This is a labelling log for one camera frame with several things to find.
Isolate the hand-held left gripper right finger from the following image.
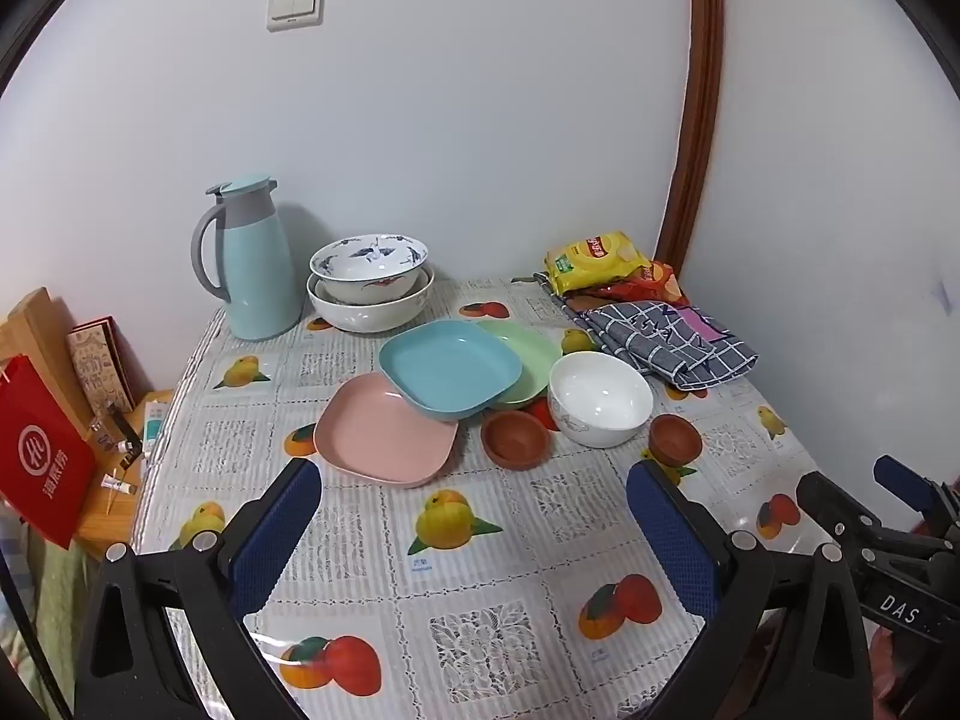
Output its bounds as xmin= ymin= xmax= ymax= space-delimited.
xmin=626 ymin=460 xmax=875 ymax=720

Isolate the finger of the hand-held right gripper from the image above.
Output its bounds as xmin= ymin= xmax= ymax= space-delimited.
xmin=874 ymin=455 xmax=960 ymax=533
xmin=796 ymin=471 xmax=882 ymax=541

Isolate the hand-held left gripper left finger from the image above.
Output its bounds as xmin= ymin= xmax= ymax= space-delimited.
xmin=73 ymin=457 xmax=323 ymax=720

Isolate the small brown clay bowl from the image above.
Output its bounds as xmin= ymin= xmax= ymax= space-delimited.
xmin=481 ymin=411 xmax=548 ymax=470
xmin=648 ymin=414 xmax=704 ymax=466

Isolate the pink square plate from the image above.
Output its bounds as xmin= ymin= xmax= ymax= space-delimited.
xmin=313 ymin=373 xmax=460 ymax=488

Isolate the plain white bowl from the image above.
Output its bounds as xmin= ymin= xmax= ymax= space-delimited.
xmin=547 ymin=351 xmax=655 ymax=449

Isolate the green square plate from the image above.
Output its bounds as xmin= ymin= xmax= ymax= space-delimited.
xmin=472 ymin=319 xmax=563 ymax=410

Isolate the blue square plate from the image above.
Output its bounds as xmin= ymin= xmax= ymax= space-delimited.
xmin=378 ymin=319 xmax=524 ymax=422

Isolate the fruit print tablecloth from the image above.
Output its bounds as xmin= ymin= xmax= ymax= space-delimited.
xmin=131 ymin=277 xmax=841 ymax=720

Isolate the white green tube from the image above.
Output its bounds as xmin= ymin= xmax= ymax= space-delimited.
xmin=142 ymin=401 xmax=170 ymax=458

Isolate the wooden side table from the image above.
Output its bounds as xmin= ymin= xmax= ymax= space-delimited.
xmin=79 ymin=390 xmax=177 ymax=560

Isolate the black clip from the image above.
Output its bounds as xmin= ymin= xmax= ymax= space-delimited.
xmin=103 ymin=401 xmax=143 ymax=467

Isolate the grey checked cloth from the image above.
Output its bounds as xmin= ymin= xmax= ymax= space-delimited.
xmin=534 ymin=274 xmax=758 ymax=392

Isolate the green blanket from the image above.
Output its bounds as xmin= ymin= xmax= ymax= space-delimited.
xmin=22 ymin=525 xmax=102 ymax=720

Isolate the large white bowl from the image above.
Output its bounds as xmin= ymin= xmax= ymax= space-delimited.
xmin=306 ymin=266 xmax=436 ymax=333

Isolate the patterned gift box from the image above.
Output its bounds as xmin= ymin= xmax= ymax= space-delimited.
xmin=67 ymin=315 xmax=137 ymax=413

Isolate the red paper bag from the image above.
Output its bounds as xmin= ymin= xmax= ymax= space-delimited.
xmin=0 ymin=355 xmax=98 ymax=550

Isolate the red snack bag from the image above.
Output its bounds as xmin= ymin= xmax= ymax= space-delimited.
xmin=577 ymin=261 xmax=687 ymax=308

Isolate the light blue thermos jug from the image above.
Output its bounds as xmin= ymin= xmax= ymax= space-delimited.
xmin=190 ymin=175 xmax=305 ymax=340

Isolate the blue patterned white bowl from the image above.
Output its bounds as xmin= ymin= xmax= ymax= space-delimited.
xmin=310 ymin=234 xmax=430 ymax=302

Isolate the yellow snack bag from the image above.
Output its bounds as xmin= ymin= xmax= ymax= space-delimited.
xmin=544 ymin=231 xmax=652 ymax=295

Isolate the brown wooden door frame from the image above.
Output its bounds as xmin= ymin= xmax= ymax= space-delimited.
xmin=652 ymin=0 xmax=725 ymax=278

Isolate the white light switch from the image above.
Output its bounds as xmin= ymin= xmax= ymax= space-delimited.
xmin=267 ymin=0 xmax=326 ymax=32

